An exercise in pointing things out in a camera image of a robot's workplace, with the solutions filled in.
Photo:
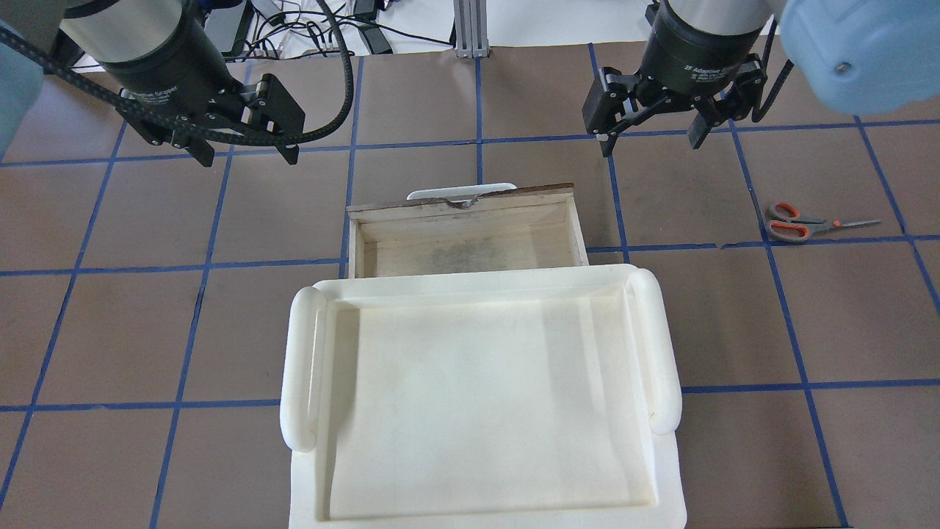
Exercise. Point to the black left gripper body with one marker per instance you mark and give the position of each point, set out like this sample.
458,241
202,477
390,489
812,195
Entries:
163,65

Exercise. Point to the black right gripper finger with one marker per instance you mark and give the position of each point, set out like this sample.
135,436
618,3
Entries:
742,98
617,102

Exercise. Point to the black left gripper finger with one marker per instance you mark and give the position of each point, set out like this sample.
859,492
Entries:
156,135
263,114

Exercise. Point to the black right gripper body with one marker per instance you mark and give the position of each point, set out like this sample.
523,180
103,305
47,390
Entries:
701,53

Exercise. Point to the orange grey handled scissors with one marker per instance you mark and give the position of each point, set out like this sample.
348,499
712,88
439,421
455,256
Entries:
786,223

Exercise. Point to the wooden drawer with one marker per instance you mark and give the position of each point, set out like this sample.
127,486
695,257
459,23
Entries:
527,228

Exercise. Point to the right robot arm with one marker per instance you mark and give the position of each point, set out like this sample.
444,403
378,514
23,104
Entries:
859,57

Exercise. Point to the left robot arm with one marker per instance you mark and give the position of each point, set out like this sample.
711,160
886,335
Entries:
72,39

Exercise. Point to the black power adapter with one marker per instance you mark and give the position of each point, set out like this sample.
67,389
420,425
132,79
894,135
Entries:
365,13

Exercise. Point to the white plastic tray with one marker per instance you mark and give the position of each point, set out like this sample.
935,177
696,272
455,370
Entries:
540,398

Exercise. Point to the white drawer handle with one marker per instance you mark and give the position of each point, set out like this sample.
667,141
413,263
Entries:
453,193

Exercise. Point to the aluminium frame post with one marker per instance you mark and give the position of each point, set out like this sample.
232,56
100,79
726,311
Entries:
470,29

